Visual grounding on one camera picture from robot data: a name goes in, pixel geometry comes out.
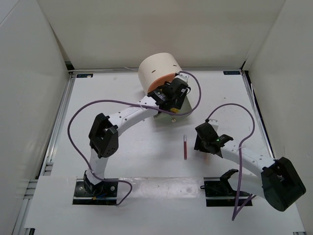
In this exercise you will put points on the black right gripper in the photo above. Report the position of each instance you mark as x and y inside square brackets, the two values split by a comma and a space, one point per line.
[198, 145]

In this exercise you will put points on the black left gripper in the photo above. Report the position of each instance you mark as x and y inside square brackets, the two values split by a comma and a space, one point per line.
[180, 101]

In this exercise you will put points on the orange plastic drawer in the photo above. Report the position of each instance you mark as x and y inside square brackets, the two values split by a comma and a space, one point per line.
[161, 81]

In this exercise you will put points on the cream cylindrical organizer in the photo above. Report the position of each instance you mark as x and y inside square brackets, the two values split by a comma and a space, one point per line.
[156, 66]

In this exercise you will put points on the gold black lipstick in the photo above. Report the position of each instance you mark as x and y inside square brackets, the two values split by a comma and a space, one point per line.
[174, 110]

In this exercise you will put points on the pale pink lip pencil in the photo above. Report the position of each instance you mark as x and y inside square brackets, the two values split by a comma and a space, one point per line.
[207, 157]

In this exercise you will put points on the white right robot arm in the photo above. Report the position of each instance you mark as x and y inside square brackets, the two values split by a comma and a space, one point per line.
[275, 180]

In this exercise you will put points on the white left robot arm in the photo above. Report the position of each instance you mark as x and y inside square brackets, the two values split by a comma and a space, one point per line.
[105, 131]

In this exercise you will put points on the dark logo sticker right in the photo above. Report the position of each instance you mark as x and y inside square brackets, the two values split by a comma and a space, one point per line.
[231, 72]

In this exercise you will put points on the dark logo sticker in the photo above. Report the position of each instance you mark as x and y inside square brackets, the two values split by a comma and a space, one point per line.
[84, 75]
[231, 72]

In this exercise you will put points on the dark logo sticker left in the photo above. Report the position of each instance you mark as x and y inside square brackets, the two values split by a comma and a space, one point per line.
[84, 75]

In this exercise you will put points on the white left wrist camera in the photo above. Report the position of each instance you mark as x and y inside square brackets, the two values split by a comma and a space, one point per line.
[182, 76]

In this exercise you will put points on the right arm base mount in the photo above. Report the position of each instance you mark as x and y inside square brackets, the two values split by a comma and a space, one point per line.
[218, 191]

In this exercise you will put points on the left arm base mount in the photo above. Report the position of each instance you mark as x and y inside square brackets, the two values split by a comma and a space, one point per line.
[105, 194]

